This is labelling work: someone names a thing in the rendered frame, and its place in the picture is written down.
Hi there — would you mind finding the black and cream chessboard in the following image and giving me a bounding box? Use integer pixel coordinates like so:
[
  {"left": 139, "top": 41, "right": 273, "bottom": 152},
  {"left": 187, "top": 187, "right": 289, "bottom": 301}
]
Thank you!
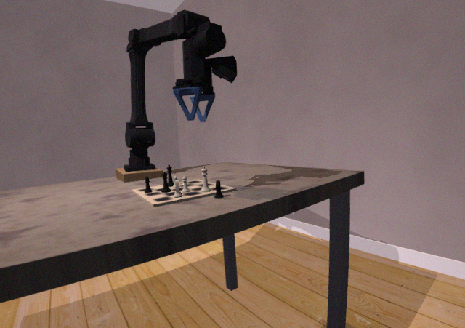
[{"left": 132, "top": 180, "right": 237, "bottom": 207}]

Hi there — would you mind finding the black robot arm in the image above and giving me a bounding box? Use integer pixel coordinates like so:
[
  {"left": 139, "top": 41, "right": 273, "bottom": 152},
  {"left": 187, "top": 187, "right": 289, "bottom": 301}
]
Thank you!
[{"left": 124, "top": 10, "right": 237, "bottom": 172}]

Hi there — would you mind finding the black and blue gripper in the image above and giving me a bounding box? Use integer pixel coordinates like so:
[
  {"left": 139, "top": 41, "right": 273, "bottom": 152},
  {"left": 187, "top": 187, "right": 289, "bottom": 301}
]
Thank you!
[{"left": 173, "top": 57, "right": 215, "bottom": 122}]

